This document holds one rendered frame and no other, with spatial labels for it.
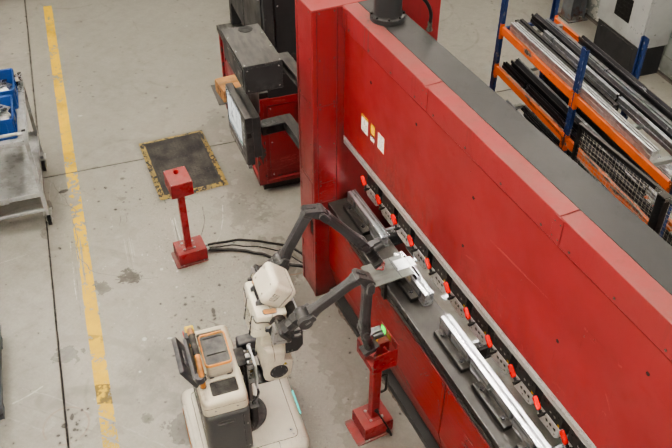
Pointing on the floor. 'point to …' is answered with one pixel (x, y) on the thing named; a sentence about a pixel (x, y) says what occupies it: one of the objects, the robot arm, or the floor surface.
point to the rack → (574, 98)
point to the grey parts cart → (22, 161)
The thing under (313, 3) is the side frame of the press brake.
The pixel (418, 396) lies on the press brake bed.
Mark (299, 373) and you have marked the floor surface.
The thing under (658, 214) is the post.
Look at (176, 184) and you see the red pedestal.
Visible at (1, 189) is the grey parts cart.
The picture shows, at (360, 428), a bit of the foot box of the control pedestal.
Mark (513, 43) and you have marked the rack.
